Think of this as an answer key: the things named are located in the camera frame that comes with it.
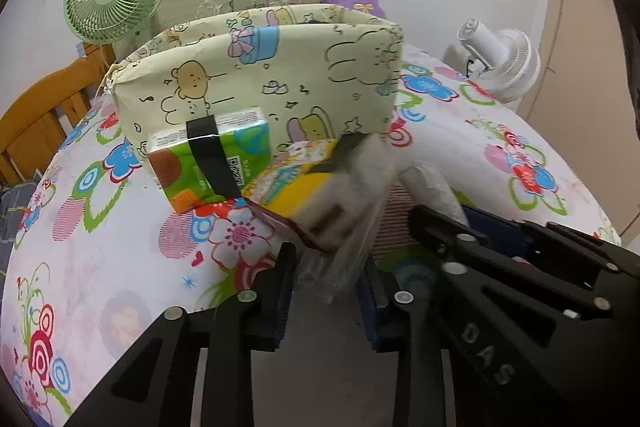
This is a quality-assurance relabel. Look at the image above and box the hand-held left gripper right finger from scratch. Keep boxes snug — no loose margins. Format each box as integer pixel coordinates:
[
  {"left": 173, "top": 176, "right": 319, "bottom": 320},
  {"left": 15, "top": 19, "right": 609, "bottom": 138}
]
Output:
[{"left": 357, "top": 257, "right": 451, "bottom": 427}]

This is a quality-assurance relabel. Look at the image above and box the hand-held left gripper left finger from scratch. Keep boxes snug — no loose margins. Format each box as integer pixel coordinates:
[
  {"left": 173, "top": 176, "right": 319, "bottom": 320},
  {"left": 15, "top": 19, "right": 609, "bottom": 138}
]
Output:
[{"left": 65, "top": 242, "right": 298, "bottom": 427}]

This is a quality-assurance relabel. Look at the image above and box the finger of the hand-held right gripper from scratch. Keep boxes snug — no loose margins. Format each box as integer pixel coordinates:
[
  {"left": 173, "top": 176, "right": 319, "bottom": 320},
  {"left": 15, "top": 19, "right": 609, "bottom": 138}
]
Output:
[
  {"left": 462, "top": 206, "right": 640, "bottom": 278},
  {"left": 409, "top": 204, "right": 493, "bottom": 288}
]

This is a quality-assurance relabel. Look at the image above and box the white plastic bag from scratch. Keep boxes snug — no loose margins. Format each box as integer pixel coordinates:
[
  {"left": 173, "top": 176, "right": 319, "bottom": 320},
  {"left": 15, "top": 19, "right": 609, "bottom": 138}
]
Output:
[{"left": 400, "top": 154, "right": 471, "bottom": 228}]

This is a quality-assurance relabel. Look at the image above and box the yellow snack packet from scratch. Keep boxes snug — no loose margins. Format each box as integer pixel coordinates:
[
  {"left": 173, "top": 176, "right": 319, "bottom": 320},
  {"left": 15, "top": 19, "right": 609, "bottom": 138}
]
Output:
[{"left": 240, "top": 134, "right": 401, "bottom": 303}]

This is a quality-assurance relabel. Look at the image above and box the green tissue pack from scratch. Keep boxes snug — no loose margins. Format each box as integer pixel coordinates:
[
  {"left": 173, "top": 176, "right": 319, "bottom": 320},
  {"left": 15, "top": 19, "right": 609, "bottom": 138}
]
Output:
[{"left": 146, "top": 106, "right": 273, "bottom": 214}]

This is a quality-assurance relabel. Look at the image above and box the cartoon printed storage box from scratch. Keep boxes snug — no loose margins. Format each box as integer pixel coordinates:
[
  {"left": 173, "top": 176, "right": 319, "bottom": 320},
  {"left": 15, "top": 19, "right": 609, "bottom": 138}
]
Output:
[{"left": 104, "top": 3, "right": 405, "bottom": 162}]

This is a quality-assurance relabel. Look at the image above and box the floral tablecloth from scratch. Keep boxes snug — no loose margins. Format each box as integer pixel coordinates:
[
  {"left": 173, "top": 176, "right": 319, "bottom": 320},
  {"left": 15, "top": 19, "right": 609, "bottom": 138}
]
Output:
[{"left": 0, "top": 42, "right": 623, "bottom": 427}]

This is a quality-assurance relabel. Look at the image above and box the beige door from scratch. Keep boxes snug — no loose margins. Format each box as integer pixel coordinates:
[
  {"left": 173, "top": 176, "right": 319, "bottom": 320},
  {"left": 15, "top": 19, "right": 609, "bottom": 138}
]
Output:
[{"left": 520, "top": 0, "right": 640, "bottom": 233}]

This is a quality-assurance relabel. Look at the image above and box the white standing fan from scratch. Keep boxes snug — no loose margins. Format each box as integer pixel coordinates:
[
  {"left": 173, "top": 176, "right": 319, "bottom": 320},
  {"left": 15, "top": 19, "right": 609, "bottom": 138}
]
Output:
[{"left": 452, "top": 19, "right": 542, "bottom": 105}]

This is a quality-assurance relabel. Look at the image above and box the wooden bed headboard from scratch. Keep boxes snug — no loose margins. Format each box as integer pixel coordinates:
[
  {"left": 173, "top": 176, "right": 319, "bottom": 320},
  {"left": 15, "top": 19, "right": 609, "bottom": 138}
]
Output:
[{"left": 0, "top": 42, "right": 118, "bottom": 185}]

